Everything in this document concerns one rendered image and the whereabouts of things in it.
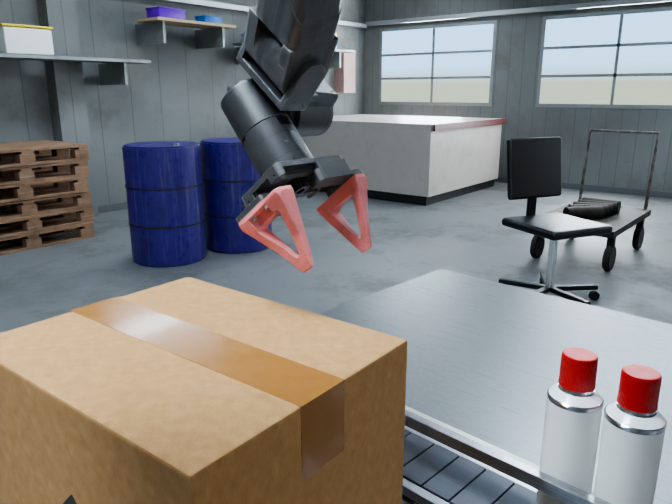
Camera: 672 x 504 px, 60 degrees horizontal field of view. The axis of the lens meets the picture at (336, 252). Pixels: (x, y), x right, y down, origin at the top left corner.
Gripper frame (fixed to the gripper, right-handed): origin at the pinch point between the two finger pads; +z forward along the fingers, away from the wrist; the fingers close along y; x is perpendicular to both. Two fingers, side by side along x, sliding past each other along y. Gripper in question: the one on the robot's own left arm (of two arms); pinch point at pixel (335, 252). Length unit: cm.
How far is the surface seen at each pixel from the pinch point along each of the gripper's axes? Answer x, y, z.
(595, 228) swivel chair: 77, 325, 13
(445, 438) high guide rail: 6.5, 8.4, 22.5
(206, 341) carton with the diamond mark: 5.9, -14.4, 2.5
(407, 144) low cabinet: 279, 573, -181
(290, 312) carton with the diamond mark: 4.9, -4.8, 3.1
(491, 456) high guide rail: 1.9, 7.7, 25.7
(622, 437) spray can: -11.5, 7.9, 28.0
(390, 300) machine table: 50, 72, 2
